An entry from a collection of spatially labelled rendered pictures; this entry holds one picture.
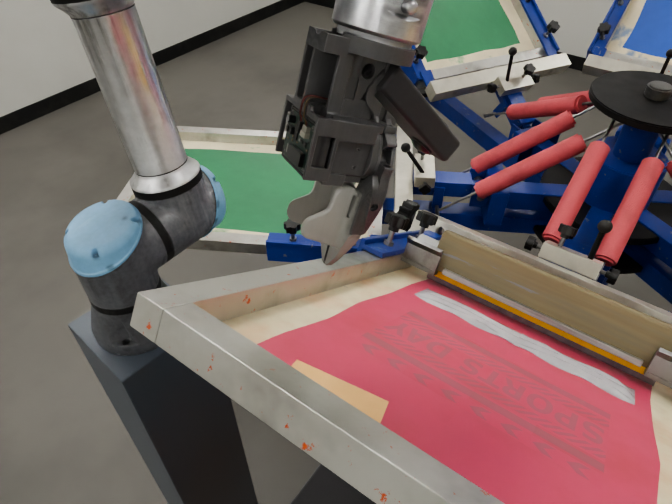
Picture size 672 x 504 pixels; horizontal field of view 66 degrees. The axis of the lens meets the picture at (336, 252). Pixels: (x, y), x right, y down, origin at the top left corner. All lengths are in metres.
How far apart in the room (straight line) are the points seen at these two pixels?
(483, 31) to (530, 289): 1.38
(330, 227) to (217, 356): 0.15
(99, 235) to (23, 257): 2.42
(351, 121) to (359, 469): 0.27
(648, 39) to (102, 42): 1.96
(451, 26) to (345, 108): 1.69
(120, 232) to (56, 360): 1.87
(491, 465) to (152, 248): 0.58
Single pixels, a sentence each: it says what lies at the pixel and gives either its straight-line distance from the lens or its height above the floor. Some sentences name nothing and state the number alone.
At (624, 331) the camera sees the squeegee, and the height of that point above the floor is 1.27.
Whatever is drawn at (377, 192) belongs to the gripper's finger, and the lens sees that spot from 0.45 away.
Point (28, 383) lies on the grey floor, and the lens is 2.64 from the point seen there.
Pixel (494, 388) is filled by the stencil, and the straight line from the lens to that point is 0.69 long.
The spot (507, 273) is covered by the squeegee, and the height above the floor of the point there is 1.28.
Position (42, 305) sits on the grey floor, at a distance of 2.93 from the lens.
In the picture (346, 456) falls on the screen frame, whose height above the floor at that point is 1.54.
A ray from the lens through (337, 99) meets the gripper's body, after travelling 0.43.
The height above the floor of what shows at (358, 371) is 1.45.
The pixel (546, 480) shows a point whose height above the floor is 1.44.
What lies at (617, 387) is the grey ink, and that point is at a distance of 0.90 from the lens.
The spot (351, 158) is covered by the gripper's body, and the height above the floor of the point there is 1.69.
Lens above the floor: 1.93
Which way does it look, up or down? 43 degrees down
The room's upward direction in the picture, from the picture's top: straight up
